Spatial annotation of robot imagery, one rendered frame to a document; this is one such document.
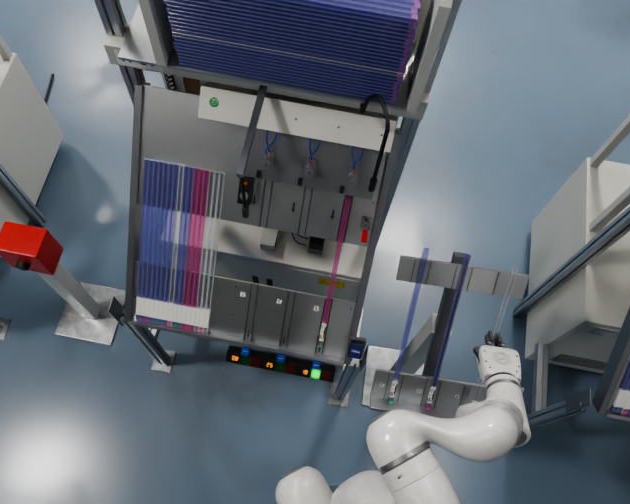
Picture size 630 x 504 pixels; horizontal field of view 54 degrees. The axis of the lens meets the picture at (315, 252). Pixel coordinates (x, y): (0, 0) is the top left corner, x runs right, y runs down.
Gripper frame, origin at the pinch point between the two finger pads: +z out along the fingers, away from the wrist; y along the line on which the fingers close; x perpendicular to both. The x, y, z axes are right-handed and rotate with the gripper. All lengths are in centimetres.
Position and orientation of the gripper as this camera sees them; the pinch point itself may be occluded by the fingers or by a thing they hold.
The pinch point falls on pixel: (493, 340)
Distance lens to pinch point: 172.1
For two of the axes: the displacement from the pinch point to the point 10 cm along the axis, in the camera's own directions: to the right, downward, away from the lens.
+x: -1.1, 8.0, 5.9
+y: -9.9, -1.5, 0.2
